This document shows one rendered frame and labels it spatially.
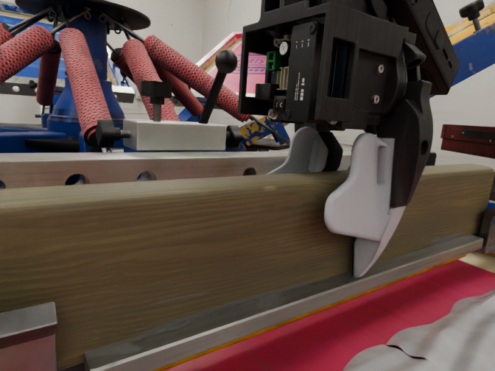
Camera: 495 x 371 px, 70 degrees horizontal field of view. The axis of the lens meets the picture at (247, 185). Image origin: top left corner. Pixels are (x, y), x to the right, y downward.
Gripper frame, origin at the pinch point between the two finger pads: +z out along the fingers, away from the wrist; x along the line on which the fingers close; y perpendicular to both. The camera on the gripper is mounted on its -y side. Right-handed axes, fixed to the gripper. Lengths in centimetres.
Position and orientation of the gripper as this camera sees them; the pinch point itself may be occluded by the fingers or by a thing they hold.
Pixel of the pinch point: (339, 244)
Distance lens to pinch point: 26.3
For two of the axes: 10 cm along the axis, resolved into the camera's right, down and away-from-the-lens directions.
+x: 5.7, 2.1, -8.0
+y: -8.2, 0.6, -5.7
